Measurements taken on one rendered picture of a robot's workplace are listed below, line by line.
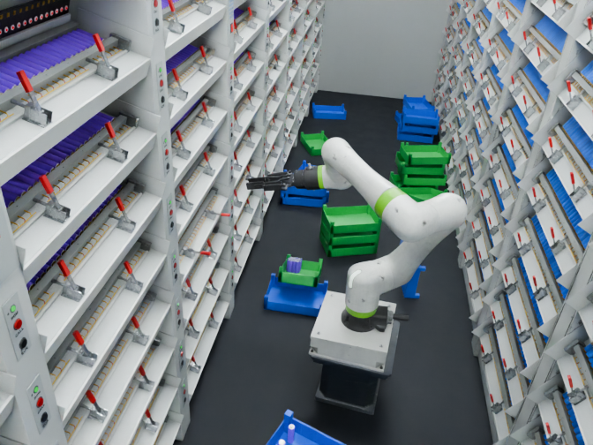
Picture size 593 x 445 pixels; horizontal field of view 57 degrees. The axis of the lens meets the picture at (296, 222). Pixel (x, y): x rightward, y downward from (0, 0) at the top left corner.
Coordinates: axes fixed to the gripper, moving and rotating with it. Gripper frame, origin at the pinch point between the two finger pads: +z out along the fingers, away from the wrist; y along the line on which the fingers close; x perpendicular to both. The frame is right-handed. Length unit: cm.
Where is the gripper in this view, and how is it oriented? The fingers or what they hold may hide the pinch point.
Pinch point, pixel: (255, 183)
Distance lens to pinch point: 219.3
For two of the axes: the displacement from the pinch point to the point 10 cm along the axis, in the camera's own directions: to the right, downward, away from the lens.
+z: -9.7, 0.7, 2.2
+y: -1.5, 5.2, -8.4
